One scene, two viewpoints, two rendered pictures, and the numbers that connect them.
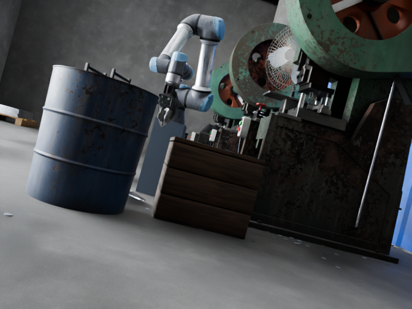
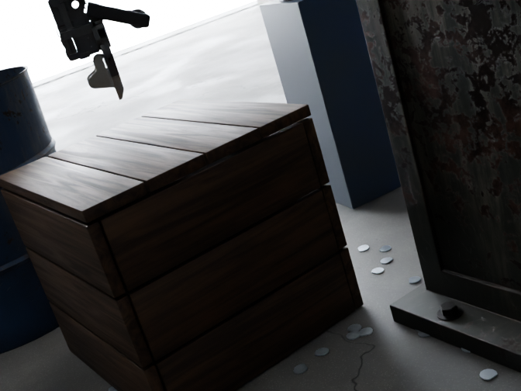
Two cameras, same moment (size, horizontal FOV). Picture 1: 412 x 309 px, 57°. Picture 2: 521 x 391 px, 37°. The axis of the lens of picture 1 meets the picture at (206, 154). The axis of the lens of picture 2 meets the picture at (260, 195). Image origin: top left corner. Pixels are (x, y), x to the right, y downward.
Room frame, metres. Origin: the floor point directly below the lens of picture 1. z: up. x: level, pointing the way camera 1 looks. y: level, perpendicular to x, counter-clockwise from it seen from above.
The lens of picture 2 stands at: (1.49, -1.20, 0.62)
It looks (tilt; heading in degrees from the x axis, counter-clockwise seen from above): 19 degrees down; 69
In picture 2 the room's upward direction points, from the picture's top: 17 degrees counter-clockwise
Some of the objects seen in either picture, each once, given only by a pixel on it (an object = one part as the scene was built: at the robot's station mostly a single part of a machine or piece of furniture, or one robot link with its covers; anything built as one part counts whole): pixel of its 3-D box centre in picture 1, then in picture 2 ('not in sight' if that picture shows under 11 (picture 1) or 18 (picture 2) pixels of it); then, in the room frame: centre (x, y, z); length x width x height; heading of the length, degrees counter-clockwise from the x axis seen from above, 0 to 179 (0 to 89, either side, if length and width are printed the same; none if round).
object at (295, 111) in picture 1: (306, 121); not in sight; (2.35, -0.55, 0.68); 0.45 x 0.30 x 0.06; 7
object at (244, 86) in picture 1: (281, 122); not in sight; (4.11, -0.71, 0.87); 1.53 x 0.99 x 1.74; 95
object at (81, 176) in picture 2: (204, 183); (177, 240); (1.77, -0.03, 0.18); 0.40 x 0.38 x 0.35; 99
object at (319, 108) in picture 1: (321, 106); not in sight; (2.18, -0.57, 0.76); 0.17 x 0.06 x 0.10; 7
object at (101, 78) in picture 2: (166, 118); (104, 80); (1.80, 0.23, 0.43); 0.06 x 0.03 x 0.09; 168
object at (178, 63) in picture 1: (178, 64); not in sight; (1.81, 0.24, 0.69); 0.09 x 0.08 x 0.11; 165
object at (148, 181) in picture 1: (162, 157); (340, 92); (2.29, 0.25, 0.23); 0.18 x 0.18 x 0.45; 0
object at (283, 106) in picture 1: (282, 107); not in sight; (2.33, -0.38, 0.72); 0.25 x 0.14 x 0.14; 97
